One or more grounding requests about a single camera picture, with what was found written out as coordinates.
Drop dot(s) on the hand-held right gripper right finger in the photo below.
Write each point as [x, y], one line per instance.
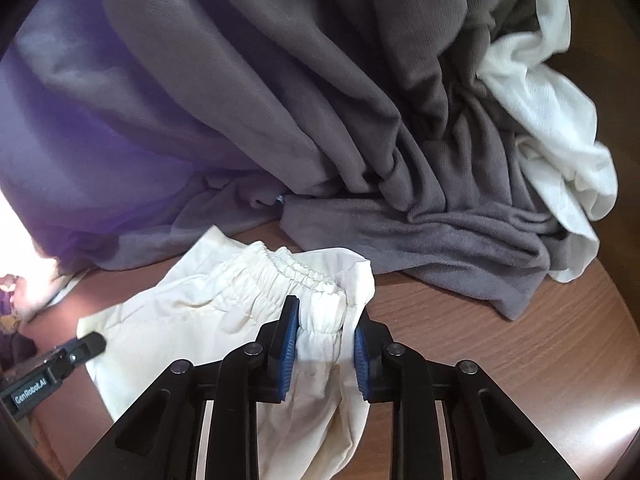
[361, 360]

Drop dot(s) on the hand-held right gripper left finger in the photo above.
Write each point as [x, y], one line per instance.
[287, 345]

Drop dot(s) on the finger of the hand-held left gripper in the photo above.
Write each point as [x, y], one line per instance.
[85, 346]

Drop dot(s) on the cream short pants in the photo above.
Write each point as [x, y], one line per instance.
[210, 300]

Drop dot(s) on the black folded cloth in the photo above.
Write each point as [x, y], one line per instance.
[17, 349]

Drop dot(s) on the yellow plaid fringed scarf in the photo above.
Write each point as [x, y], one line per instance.
[7, 320]

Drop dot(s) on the grey curtain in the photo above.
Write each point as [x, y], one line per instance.
[300, 110]

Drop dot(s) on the white crumpled cloth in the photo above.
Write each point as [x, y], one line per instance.
[550, 110]

